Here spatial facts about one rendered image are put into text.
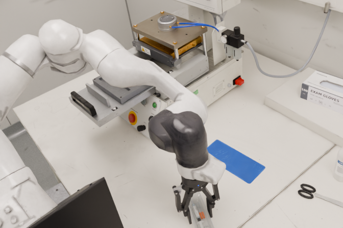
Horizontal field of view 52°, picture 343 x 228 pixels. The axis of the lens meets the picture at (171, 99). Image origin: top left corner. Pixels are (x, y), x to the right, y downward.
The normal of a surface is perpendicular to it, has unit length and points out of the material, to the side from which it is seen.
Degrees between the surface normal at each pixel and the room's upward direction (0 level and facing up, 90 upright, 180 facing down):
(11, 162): 53
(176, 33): 0
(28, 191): 48
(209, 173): 19
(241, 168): 0
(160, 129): 38
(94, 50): 43
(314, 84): 4
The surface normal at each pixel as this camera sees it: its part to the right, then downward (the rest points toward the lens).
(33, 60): 0.68, 0.08
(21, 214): 0.14, -0.15
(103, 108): -0.13, -0.78
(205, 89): 0.66, 0.40
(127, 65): 0.40, -0.33
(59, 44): 0.32, 0.36
